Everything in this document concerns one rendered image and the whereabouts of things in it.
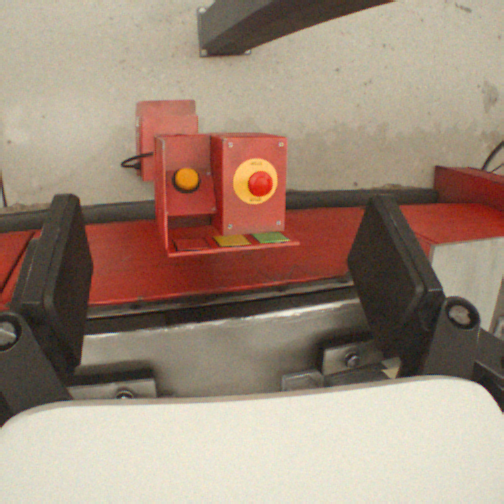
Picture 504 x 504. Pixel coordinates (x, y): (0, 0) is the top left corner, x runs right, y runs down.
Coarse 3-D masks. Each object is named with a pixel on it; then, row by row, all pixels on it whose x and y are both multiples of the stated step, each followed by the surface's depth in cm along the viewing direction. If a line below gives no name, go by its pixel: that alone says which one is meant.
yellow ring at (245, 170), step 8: (248, 160) 63; (256, 160) 63; (264, 160) 63; (240, 168) 63; (248, 168) 63; (256, 168) 63; (264, 168) 64; (272, 168) 64; (240, 176) 63; (248, 176) 63; (272, 176) 65; (240, 184) 63; (240, 192) 64; (248, 192) 64; (272, 192) 66; (248, 200) 65; (256, 200) 65; (264, 200) 66
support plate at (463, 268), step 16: (480, 240) 55; (496, 240) 56; (432, 256) 52; (448, 256) 53; (464, 256) 54; (480, 256) 56; (496, 256) 57; (448, 272) 54; (464, 272) 56; (480, 272) 57; (496, 272) 59; (448, 288) 55; (464, 288) 57; (480, 288) 58; (496, 288) 60; (480, 304) 60
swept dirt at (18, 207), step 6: (384, 186) 165; (390, 186) 166; (396, 186) 167; (402, 186) 168; (408, 186) 169; (18, 204) 122; (36, 204) 124; (42, 204) 125; (48, 204) 125; (0, 210) 120; (6, 210) 121; (12, 210) 121; (18, 210) 122; (24, 210) 123; (30, 210) 123
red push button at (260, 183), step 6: (252, 174) 61; (258, 174) 61; (264, 174) 61; (252, 180) 61; (258, 180) 61; (264, 180) 61; (270, 180) 62; (252, 186) 61; (258, 186) 61; (264, 186) 62; (270, 186) 62; (252, 192) 62; (258, 192) 62; (264, 192) 62
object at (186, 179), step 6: (186, 168) 67; (180, 174) 66; (186, 174) 66; (192, 174) 66; (180, 180) 65; (186, 180) 66; (192, 180) 66; (198, 180) 66; (180, 186) 65; (186, 186) 65; (192, 186) 66
